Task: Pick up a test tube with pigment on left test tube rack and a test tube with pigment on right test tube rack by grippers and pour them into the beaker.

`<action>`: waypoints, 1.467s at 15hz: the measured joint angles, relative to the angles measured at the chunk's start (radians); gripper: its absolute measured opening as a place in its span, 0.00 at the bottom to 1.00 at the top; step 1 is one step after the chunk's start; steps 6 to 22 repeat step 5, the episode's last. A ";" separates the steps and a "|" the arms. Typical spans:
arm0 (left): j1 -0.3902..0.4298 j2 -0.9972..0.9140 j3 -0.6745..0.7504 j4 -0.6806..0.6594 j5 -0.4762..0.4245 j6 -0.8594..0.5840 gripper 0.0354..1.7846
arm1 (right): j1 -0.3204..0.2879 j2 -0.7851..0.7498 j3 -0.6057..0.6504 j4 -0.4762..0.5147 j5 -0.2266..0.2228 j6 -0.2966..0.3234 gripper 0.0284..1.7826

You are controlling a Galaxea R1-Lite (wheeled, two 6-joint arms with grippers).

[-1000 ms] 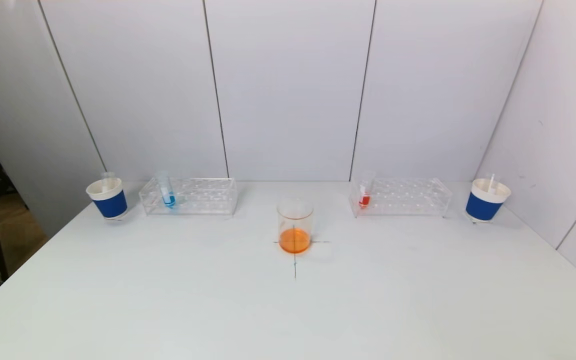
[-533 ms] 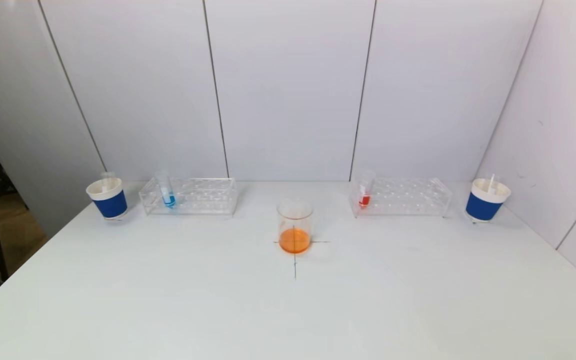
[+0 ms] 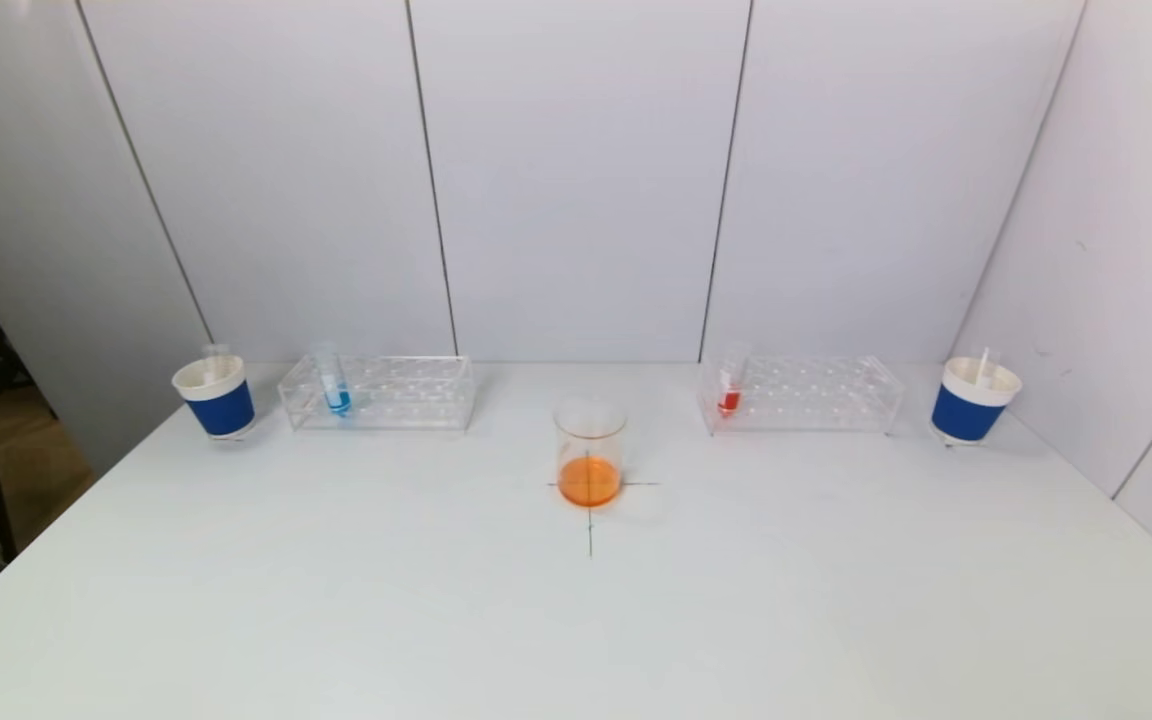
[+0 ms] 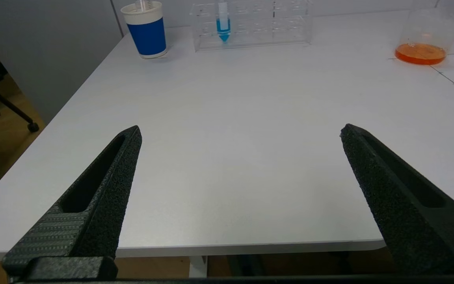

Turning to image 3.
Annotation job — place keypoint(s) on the clear glass beaker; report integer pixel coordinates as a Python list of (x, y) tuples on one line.
[(591, 460)]

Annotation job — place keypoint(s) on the clear conical 50mL test tube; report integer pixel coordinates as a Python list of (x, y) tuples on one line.
[(216, 360)]

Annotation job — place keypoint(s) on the red pigment test tube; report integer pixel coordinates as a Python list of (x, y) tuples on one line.
[(730, 400)]

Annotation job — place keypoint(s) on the yellow pigment test tube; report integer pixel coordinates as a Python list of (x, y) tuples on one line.
[(982, 368)]

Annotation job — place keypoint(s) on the blue pigment test tube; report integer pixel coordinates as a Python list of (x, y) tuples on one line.
[(336, 395)]

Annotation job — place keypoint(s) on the clear acrylic test tube rack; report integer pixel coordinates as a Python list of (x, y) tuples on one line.
[(406, 395), (806, 400)]

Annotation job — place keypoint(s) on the blue white paper cup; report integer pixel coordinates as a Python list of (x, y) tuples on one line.
[(971, 415), (221, 405)]

